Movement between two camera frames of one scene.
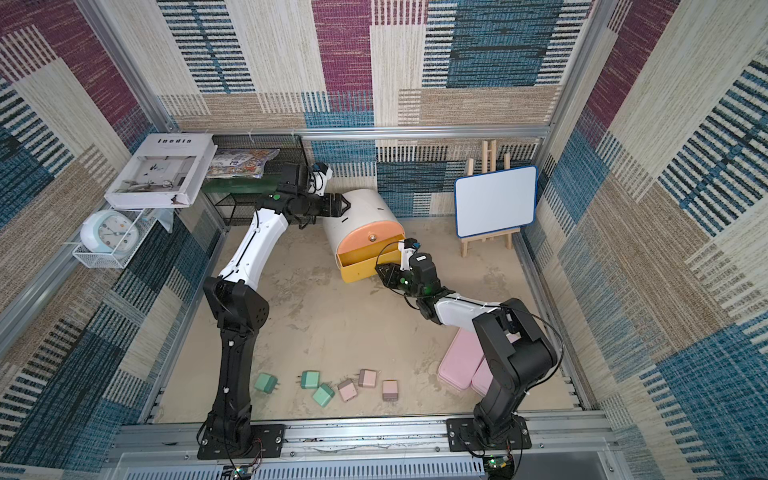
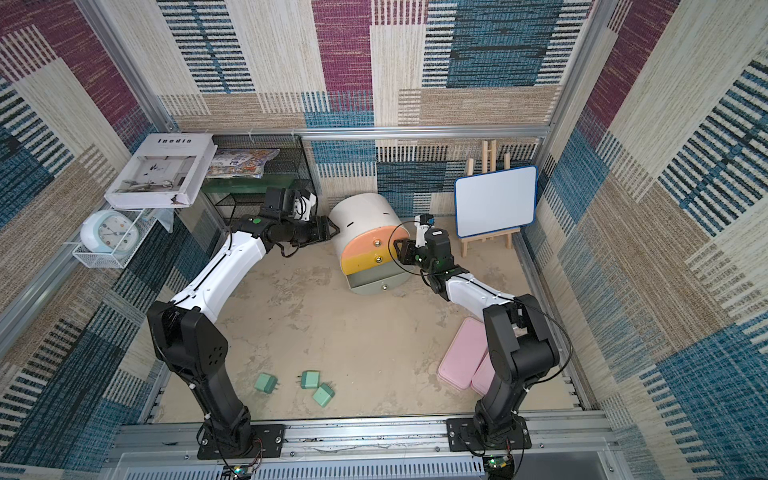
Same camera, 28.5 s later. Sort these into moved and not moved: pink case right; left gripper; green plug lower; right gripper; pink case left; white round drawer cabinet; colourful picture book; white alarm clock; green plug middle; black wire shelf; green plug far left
Moved: right gripper; left gripper; white round drawer cabinet
Not moved: black wire shelf; colourful picture book; pink case left; green plug middle; white alarm clock; pink case right; green plug far left; green plug lower
